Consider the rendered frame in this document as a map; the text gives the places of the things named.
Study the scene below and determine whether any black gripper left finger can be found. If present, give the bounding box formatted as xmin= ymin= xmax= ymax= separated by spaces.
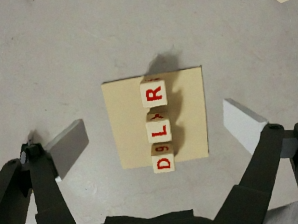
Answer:
xmin=0 ymin=119 xmax=89 ymax=224

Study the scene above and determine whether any beige flat mat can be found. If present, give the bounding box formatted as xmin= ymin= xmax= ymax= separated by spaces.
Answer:
xmin=101 ymin=67 xmax=208 ymax=169

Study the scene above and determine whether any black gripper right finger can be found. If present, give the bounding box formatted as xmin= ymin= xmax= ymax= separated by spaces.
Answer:
xmin=211 ymin=98 xmax=298 ymax=224

